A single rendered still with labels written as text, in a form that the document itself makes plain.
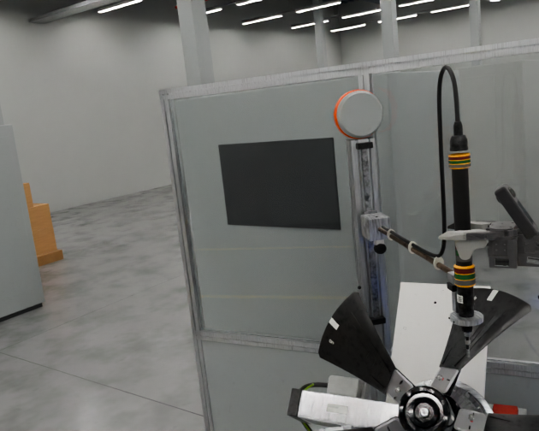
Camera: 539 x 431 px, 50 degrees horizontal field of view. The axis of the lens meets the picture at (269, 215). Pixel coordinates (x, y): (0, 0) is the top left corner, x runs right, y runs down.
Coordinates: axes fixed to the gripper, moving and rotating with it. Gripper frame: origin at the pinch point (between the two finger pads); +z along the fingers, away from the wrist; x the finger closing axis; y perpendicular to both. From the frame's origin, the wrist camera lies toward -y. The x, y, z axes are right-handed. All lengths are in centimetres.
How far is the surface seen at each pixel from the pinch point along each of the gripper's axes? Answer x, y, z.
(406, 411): -3.4, 42.5, 10.3
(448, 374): 6.9, 37.3, 2.7
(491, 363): 72, 64, 2
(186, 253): 70, 29, 124
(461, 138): -0.1, -18.9, -3.6
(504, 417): 4.9, 45.1, -9.6
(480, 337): 11.1, 28.8, -4.2
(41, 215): 459, 92, 685
